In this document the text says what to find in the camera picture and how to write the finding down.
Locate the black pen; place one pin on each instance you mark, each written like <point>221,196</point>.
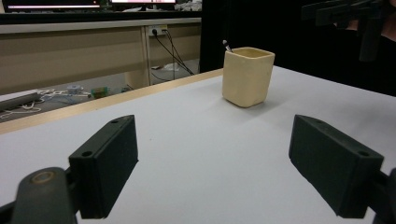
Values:
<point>227,46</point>

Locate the green and blue packet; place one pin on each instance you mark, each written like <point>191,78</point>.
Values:
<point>99,92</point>

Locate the beige square pen holder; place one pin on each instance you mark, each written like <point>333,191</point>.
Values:
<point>246,81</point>

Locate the white power outlet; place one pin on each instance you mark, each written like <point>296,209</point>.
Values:
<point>158,30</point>

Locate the grey tube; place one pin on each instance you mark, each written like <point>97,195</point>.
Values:
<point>18,101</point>

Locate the computer monitor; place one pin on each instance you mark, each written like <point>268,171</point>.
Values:
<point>143,2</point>
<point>53,5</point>

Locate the white table sheet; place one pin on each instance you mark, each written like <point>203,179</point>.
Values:
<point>199,149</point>

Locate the black curtain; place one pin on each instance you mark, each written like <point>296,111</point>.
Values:
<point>311,46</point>

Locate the wooden table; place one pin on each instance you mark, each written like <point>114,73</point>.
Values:
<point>93,104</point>

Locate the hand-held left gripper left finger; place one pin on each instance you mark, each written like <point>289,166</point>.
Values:
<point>106,168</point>

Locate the beige wooden desk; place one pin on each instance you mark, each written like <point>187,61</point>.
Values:
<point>77,53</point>

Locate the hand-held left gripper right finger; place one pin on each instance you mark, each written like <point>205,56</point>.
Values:
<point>333,165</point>

